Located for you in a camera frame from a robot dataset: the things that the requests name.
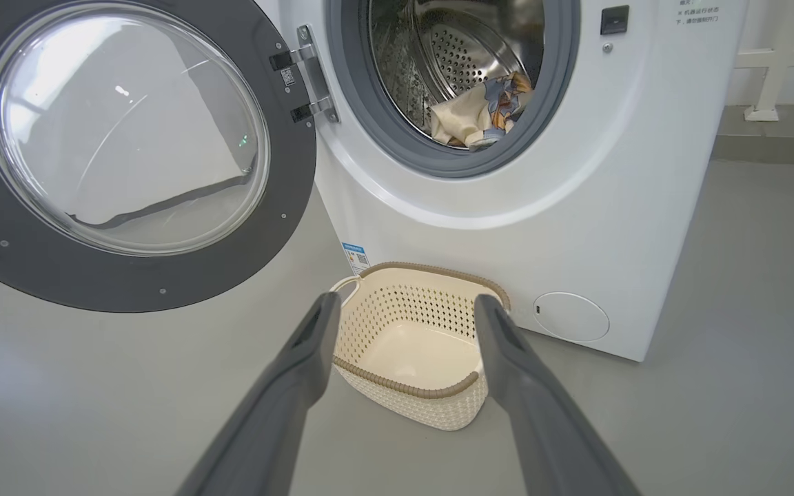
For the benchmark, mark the blue bear print garment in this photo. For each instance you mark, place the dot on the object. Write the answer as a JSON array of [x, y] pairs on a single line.
[[473, 114]]

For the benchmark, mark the white metal frame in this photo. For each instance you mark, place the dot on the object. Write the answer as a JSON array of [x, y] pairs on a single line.
[[772, 69]]

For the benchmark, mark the small printed text label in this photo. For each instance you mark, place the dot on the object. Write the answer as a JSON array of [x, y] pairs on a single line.
[[698, 10]]

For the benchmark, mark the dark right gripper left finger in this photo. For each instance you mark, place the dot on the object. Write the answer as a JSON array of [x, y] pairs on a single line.
[[280, 413]]

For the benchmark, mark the white front-load washing machine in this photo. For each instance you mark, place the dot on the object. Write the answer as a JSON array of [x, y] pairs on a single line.
[[576, 207]]

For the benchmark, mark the cream perforated laundry basket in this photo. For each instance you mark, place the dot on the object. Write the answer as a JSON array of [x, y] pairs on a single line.
[[411, 344]]

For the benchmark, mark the metal door hinge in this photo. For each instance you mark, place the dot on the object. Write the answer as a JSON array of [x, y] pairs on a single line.
[[314, 72]]

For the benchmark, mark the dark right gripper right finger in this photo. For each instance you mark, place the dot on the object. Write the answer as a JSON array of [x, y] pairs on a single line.
[[542, 413]]

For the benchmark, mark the round white filter cover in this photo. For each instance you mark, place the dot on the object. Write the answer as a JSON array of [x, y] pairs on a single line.
[[571, 317]]

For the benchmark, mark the blue energy label sticker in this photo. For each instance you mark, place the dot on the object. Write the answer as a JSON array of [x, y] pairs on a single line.
[[356, 258]]

